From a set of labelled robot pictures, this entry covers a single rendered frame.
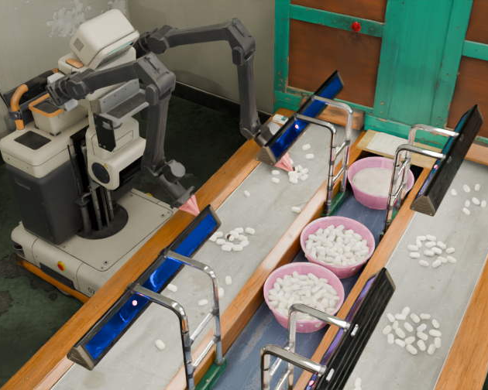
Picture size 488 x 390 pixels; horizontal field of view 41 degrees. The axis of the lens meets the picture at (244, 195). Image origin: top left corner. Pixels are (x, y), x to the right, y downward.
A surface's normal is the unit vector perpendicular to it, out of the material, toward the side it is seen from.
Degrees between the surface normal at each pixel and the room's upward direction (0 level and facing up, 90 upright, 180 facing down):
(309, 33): 90
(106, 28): 42
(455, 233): 0
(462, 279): 0
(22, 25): 90
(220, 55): 90
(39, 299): 0
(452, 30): 90
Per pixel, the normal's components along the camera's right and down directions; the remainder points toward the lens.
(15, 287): -0.01, -0.78
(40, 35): 0.82, 0.35
